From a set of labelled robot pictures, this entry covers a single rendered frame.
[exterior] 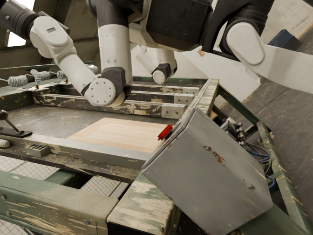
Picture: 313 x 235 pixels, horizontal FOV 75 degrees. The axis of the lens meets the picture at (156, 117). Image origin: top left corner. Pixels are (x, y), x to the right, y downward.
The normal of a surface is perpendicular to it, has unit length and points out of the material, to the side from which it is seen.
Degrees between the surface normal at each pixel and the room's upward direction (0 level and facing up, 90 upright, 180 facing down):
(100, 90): 90
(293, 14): 90
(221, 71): 90
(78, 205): 51
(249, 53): 90
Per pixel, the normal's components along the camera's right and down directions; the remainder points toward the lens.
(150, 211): 0.00, -0.95
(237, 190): -0.32, 0.30
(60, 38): 0.38, -0.36
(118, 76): -0.11, 0.05
